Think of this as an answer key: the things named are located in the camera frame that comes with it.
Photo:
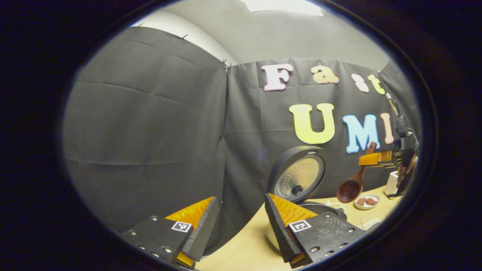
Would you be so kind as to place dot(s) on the white box utensil holder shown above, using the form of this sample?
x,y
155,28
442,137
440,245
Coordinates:
x,y
391,184

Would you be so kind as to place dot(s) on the large ceiling light panel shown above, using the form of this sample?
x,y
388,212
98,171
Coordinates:
x,y
282,6

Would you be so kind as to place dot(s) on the white round plate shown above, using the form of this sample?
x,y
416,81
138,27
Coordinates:
x,y
367,207

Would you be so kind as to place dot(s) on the silver black rice cooker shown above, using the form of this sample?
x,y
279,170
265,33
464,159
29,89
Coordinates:
x,y
297,177

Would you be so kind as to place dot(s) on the red meat piece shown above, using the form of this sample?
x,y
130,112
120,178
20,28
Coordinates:
x,y
361,202
372,201

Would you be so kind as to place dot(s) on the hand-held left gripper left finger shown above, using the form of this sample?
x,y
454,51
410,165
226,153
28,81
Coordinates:
x,y
203,231

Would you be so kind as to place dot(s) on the brown wooden spoon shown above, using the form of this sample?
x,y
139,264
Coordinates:
x,y
350,190

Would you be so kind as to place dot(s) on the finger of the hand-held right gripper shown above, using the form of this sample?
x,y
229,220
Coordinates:
x,y
376,160

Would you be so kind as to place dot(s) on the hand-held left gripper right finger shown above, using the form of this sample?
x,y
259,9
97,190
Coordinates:
x,y
280,229

